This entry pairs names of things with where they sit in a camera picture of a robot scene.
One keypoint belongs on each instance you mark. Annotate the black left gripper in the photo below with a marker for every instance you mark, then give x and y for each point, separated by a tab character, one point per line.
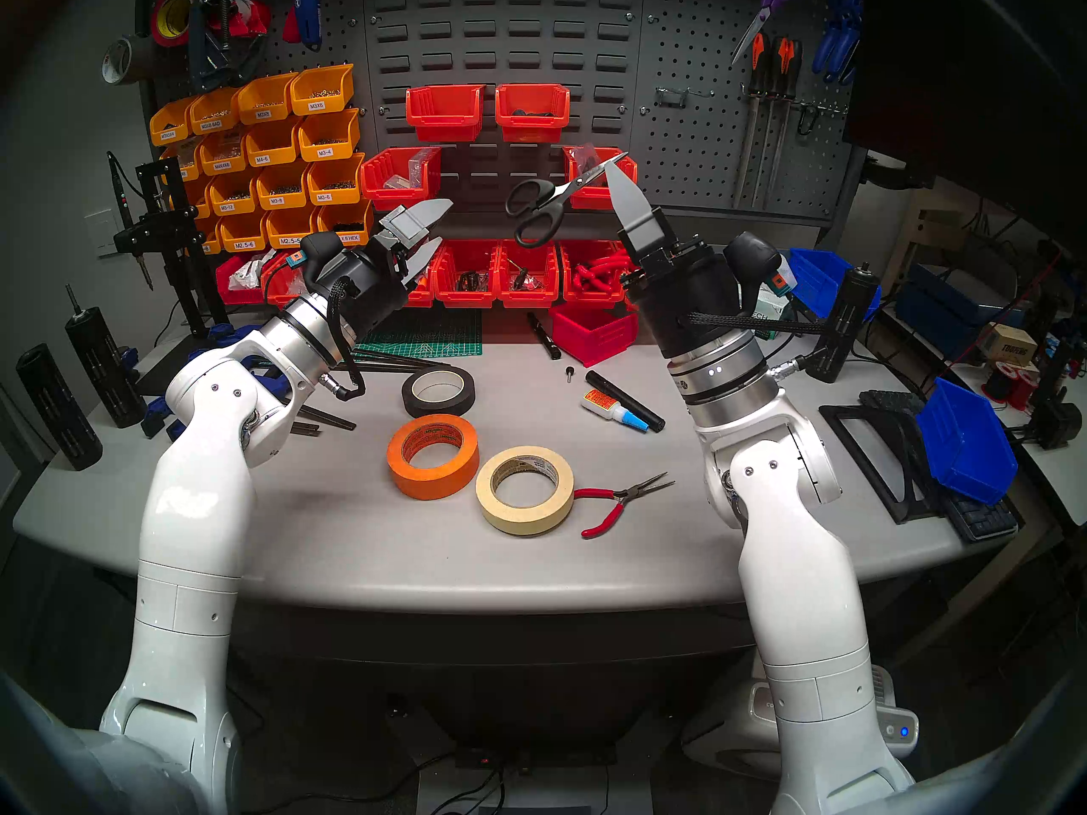
374	291

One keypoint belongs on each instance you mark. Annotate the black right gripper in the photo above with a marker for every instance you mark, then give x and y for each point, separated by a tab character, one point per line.
688	300

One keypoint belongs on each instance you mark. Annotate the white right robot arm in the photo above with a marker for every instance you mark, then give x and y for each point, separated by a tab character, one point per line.
798	584

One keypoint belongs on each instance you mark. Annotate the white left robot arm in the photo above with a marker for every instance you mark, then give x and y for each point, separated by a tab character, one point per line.
191	516

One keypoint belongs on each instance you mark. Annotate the metal pegboard hook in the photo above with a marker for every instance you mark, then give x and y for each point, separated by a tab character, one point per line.
658	98

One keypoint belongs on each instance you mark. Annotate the black tape roll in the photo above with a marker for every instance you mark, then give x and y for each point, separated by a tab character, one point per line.
437	412

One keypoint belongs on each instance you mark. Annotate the orange tape roll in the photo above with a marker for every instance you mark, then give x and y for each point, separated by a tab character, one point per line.
403	474

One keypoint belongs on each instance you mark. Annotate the beige masking tape roll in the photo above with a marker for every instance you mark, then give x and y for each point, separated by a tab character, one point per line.
488	499

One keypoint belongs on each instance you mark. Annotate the red tape roll yellow core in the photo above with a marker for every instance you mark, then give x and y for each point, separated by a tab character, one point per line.
157	15

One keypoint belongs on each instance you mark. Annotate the clear bag black parts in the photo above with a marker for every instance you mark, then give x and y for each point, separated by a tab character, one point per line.
588	161

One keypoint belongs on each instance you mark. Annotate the red shelf bin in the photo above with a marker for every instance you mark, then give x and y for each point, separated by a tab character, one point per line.
276	266
528	300
229	294
425	300
465	300
586	300

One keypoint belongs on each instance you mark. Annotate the yellow parts bin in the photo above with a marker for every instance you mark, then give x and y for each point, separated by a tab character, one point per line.
244	234
272	147
282	189
200	200
212	238
233	198
344	221
335	183
212	115
329	138
265	102
168	126
321	93
223	155
291	226
185	164

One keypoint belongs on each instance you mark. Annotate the green cutting mat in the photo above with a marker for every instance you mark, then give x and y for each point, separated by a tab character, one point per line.
425	338

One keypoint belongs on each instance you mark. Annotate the loose red plastic bin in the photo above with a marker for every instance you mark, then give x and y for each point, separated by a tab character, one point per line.
594	338

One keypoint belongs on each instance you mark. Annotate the slim black pen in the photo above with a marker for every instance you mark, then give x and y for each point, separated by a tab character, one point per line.
543	336

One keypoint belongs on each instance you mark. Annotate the Kimtech tissue box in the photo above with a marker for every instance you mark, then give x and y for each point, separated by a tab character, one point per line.
764	300

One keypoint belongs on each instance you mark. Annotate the white plastic bag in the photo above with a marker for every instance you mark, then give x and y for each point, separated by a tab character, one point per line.
250	272

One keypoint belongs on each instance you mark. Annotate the metal tool rack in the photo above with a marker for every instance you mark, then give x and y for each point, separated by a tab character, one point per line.
798	104

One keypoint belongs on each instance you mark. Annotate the black carabiner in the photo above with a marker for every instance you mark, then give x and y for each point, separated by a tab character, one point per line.
807	119

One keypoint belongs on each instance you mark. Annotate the thick black marker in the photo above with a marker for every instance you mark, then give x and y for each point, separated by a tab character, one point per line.
620	393

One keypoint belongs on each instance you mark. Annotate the blue plastic bin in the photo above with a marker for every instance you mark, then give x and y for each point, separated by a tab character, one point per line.
964	444
815	274

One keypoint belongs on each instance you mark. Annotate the glue bottle with blue cap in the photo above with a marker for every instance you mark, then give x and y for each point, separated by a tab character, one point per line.
603	404

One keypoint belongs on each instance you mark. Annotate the black soldering stand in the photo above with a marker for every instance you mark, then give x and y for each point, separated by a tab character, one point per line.
174	227

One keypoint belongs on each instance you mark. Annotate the blue and red hanging tool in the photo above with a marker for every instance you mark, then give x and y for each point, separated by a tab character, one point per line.
307	15

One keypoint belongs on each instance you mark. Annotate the tall black bottle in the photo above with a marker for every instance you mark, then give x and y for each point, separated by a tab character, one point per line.
836	346

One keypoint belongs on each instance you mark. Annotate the red and black hanging clamp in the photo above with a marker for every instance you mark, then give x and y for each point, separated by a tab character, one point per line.
246	17

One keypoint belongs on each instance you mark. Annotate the dark blue crate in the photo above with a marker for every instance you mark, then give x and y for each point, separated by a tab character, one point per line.
926	304

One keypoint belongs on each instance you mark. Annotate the black cylinder with rod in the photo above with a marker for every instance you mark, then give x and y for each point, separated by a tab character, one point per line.
102	363

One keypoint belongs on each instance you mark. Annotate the black monitor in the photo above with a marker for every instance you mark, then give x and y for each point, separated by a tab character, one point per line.
960	75

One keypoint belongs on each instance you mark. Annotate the black ribbed cylinder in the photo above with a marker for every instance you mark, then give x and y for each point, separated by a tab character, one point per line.
55	406

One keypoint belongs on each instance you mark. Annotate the small cardboard box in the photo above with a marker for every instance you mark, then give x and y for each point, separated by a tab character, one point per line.
1010	345

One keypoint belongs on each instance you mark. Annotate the black keyboard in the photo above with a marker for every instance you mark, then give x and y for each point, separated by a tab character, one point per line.
981	520

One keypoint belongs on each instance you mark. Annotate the black desk device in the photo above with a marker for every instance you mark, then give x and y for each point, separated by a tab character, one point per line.
1057	418

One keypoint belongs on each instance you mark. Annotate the black power strip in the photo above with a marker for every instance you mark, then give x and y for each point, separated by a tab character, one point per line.
526	758

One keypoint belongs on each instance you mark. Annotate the white air purifier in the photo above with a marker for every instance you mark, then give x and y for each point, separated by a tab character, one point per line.
730	724

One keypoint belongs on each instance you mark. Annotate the red wall bin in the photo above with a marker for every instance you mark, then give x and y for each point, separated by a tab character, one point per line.
600	198
395	195
532	117
444	117

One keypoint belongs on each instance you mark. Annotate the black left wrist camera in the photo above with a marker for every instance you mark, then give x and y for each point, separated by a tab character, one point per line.
321	253

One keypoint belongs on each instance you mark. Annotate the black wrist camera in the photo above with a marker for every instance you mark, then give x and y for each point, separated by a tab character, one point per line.
321	253
756	261

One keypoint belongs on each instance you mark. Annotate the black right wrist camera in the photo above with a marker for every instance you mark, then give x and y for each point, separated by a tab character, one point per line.
756	261

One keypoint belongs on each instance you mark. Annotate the grey pegboard wall panel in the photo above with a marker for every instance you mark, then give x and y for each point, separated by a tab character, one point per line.
679	24

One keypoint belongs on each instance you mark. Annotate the white wall plate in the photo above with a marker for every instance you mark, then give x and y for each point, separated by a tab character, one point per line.
102	232

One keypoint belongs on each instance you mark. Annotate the grey duct tape roll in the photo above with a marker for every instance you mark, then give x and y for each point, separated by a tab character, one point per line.
140	58

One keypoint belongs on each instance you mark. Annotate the black frame stand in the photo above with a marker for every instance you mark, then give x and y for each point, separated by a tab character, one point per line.
892	431

